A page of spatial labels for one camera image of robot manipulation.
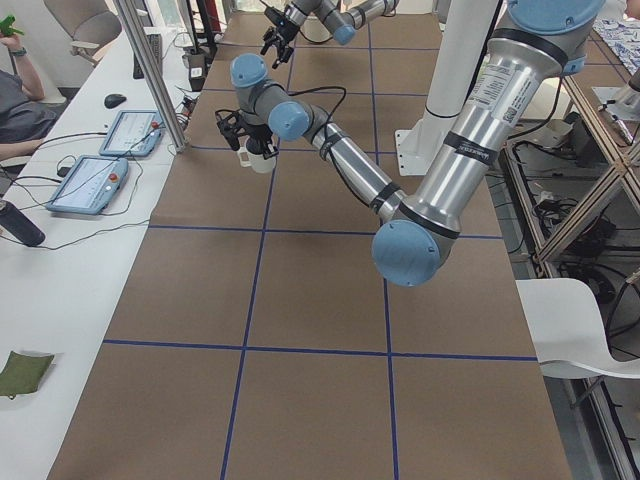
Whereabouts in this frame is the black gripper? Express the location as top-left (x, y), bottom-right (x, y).
top-left (260, 16), bottom-right (300, 69)
top-left (243, 113), bottom-right (278, 159)

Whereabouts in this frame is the near blue teach pendant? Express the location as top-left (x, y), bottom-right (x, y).
top-left (45, 156), bottom-right (129, 215)

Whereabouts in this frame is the aluminium frame post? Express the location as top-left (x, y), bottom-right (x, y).
top-left (114, 0), bottom-right (187, 153)

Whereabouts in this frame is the black computer mouse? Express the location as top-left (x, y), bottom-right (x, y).
top-left (103, 93), bottom-right (127, 109)

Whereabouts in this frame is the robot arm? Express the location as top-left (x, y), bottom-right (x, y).
top-left (218, 1), bottom-right (602, 287)
top-left (260, 0), bottom-right (399, 69)

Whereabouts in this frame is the far blue teach pendant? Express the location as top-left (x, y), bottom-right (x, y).
top-left (99, 110), bottom-right (164, 158)

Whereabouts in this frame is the beige office chair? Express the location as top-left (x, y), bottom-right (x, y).
top-left (44, 0), bottom-right (122, 67)

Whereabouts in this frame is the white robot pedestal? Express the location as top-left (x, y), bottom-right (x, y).
top-left (395, 0), bottom-right (502, 176)

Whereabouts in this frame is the white chair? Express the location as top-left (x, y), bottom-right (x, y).
top-left (516, 278), bottom-right (639, 408)

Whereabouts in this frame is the white mug with handle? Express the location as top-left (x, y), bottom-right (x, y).
top-left (237, 141), bottom-right (277, 174)

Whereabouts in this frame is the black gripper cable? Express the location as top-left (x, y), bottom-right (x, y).
top-left (287, 85), bottom-right (381, 211)

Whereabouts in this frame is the black water bottle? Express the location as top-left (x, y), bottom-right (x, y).
top-left (1, 200), bottom-right (46, 247)

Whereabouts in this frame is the blue teach pendant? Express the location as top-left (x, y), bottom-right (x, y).
top-left (99, 110), bottom-right (164, 158)
top-left (45, 156), bottom-right (129, 215)

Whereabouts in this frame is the seated person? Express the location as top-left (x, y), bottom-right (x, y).
top-left (1, 33), bottom-right (58, 161)

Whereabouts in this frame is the green cloth pouch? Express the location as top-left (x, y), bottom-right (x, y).
top-left (1, 351), bottom-right (55, 399)

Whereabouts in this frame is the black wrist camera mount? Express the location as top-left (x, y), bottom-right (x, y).
top-left (214, 109), bottom-right (249, 152)
top-left (264, 5), bottom-right (286, 26)

